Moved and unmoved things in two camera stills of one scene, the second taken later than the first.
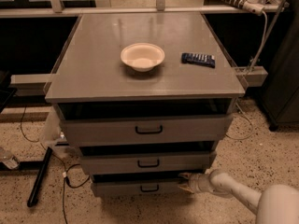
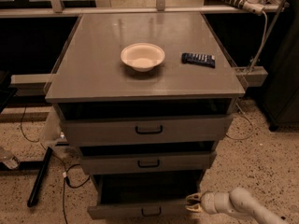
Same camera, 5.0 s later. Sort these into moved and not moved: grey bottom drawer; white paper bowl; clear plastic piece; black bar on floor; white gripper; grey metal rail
Moved: white gripper; grey bottom drawer
Not moved: black bar on floor; grey metal rail; clear plastic piece; white paper bowl
